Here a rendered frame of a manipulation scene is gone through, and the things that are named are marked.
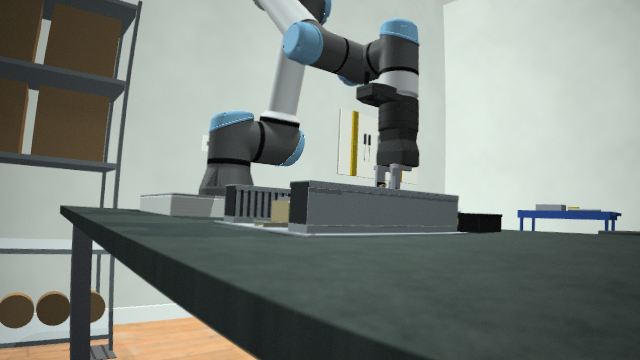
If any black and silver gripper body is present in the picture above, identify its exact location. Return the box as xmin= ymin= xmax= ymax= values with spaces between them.
xmin=356 ymin=71 xmax=419 ymax=168

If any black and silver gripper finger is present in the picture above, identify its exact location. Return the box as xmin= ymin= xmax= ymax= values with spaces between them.
xmin=389 ymin=164 xmax=412 ymax=189
xmin=374 ymin=165 xmax=390 ymax=187

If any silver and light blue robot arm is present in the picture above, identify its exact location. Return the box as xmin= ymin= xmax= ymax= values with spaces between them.
xmin=198 ymin=0 xmax=420 ymax=197

